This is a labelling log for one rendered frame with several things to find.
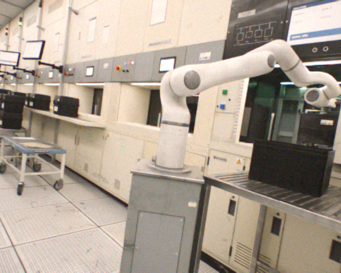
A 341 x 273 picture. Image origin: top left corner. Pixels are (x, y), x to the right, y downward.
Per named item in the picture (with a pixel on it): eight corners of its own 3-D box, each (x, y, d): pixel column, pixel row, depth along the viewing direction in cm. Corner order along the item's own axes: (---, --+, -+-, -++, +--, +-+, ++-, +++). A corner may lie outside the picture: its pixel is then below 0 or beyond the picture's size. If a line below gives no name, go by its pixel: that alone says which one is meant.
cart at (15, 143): (-6, 172, 310) (-2, 133, 307) (40, 169, 348) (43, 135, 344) (17, 196, 244) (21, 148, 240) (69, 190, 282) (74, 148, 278)
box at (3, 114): (-3, 126, 392) (-2, 110, 390) (17, 127, 411) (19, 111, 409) (0, 128, 370) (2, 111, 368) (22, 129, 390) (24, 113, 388)
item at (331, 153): (266, 172, 129) (271, 140, 127) (328, 187, 112) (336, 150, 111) (246, 178, 106) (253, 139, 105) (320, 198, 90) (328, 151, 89)
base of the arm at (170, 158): (143, 169, 96) (150, 121, 95) (149, 161, 115) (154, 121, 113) (192, 176, 96) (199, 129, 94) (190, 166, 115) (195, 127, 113)
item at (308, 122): (292, 147, 156) (300, 96, 153) (307, 145, 169) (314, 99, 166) (337, 154, 138) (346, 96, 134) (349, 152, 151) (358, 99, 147)
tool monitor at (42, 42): (21, 65, 357) (23, 40, 354) (57, 73, 392) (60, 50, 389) (28, 63, 327) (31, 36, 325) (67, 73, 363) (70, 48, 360)
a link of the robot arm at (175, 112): (166, 124, 96) (175, 62, 94) (152, 121, 113) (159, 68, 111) (194, 127, 101) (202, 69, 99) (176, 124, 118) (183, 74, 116)
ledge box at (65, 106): (50, 113, 341) (52, 94, 339) (71, 115, 360) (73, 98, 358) (57, 115, 318) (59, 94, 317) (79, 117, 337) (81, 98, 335)
